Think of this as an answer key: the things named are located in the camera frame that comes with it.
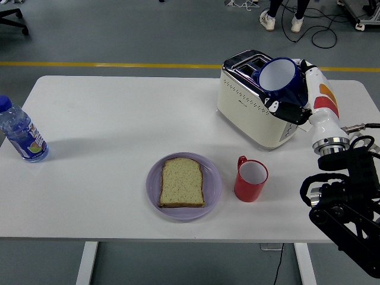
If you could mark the cream and chrome toaster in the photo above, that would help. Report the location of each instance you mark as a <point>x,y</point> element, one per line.
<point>243,118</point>

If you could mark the black office chair base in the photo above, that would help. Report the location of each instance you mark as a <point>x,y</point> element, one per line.
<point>12,14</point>

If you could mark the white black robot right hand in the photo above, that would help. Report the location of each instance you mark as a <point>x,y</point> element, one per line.
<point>323,121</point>

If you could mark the grey socket box under table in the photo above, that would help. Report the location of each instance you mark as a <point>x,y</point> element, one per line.
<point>268,246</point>

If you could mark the blue enamel mug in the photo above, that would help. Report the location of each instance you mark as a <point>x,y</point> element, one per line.
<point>292,89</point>

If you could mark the purple round plate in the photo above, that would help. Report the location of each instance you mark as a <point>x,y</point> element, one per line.
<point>213,184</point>

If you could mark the clear bottle with blue cap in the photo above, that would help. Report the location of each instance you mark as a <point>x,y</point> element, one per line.
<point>25,139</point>

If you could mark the red enamel mug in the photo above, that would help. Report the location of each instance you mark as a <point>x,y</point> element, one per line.
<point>248,193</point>

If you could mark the slice of bread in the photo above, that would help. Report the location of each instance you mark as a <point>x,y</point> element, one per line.
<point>181,184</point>

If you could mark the white table leg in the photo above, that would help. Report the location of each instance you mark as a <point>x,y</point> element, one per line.
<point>305,264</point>
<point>87,264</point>

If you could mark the person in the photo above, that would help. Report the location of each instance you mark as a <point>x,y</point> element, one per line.
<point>274,7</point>

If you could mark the white sneaker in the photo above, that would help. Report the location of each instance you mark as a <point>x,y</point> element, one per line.
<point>268,20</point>
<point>297,25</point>

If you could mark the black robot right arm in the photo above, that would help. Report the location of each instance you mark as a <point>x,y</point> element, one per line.
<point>350,193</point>

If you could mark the equipment cart with metal frame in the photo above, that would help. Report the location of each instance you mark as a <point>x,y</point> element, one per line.
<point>366,15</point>

